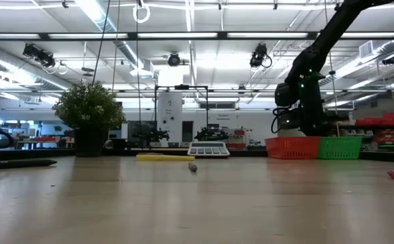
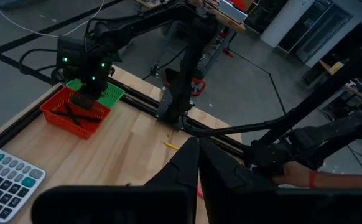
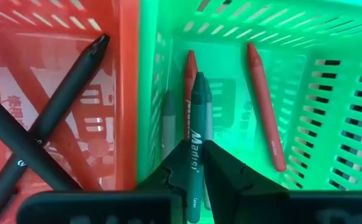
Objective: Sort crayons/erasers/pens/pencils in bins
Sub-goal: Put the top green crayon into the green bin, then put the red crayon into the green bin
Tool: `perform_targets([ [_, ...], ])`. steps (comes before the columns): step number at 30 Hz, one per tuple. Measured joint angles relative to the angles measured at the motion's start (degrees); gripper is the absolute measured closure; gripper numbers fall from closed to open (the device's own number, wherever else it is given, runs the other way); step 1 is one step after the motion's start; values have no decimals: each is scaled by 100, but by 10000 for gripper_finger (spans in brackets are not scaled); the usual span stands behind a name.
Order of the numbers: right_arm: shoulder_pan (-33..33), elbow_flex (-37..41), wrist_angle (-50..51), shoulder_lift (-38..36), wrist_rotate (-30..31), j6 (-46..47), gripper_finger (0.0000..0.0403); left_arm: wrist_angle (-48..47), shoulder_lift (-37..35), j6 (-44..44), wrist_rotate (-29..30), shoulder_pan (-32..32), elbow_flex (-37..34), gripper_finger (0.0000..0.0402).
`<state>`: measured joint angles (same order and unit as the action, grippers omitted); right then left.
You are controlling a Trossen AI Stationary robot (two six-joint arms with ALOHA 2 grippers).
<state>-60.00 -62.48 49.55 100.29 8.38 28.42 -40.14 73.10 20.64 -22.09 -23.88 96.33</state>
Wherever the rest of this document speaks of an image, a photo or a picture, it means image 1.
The black background robot arm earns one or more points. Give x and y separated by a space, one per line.
212 134
149 134

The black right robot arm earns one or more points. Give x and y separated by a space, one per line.
335 30

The red plastic bin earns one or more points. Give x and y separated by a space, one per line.
291 148

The green plastic bin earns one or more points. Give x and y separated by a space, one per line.
340 148

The red storage shelf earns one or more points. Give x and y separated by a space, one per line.
391 118

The black ceiling-hung device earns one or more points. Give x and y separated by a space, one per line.
258 56
39 56
174 60

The white desk calculator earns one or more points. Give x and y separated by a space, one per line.
208 149

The grey pen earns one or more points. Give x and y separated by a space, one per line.
192 166

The white cabinet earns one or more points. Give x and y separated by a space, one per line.
170 115

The yellow flat bar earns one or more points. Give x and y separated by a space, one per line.
164 157

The black LED light bar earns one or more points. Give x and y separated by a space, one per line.
132 35

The green potted plant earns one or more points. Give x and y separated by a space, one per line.
88 108

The black pen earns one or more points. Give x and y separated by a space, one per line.
17 164

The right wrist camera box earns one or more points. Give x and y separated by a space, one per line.
286 95

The black background rig frame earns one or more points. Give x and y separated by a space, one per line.
181 87

